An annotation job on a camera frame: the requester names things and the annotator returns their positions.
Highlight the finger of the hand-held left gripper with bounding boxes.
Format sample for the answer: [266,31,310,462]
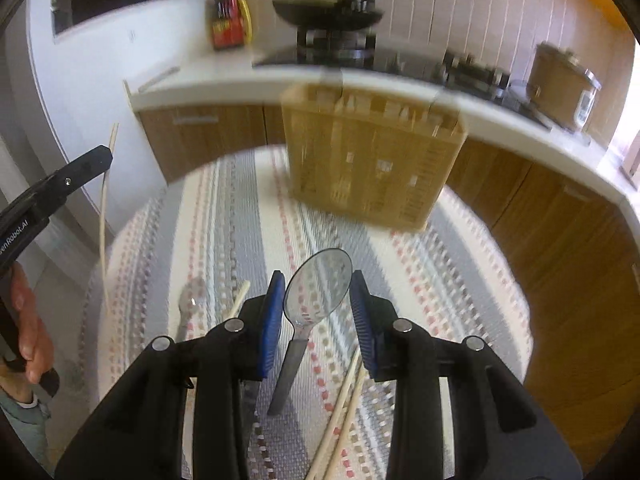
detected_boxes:
[42,145,114,202]

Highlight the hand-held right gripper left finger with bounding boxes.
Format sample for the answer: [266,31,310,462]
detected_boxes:
[55,270,286,480]

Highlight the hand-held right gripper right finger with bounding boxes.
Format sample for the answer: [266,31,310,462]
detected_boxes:
[349,270,583,480]

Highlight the spoon with black handle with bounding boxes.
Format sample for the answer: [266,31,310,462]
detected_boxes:
[267,248,354,416]

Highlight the grey spoon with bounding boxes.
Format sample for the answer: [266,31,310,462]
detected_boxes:
[174,277,207,344]

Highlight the yellow utensil basket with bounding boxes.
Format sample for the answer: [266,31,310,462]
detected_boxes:
[280,82,471,234]

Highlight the person's left forearm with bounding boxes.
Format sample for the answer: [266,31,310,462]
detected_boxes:
[0,362,53,476]

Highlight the person's left hand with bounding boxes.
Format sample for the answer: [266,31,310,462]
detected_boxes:
[10,265,56,384]

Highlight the striped tablecloth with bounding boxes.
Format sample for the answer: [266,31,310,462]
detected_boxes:
[82,145,534,480]

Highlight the white kitchen countertop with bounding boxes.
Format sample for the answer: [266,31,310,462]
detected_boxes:
[125,0,640,221]

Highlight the dark sauce bottle red label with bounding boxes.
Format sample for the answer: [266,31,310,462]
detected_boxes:
[210,0,246,52]

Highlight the wooden base cabinet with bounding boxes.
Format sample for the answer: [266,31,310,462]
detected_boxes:
[132,102,640,461]

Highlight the yellow bottle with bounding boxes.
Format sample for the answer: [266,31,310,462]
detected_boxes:
[238,0,255,44]

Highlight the black gas hob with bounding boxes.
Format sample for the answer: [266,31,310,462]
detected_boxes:
[252,30,555,132]

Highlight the black burner grate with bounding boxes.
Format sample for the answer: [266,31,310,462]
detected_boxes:
[297,27,377,62]
[442,50,512,102]

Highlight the black wok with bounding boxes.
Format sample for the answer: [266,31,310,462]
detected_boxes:
[272,0,386,29]

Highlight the brown rice cooker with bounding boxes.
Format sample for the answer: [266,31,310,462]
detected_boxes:
[528,42,602,132]

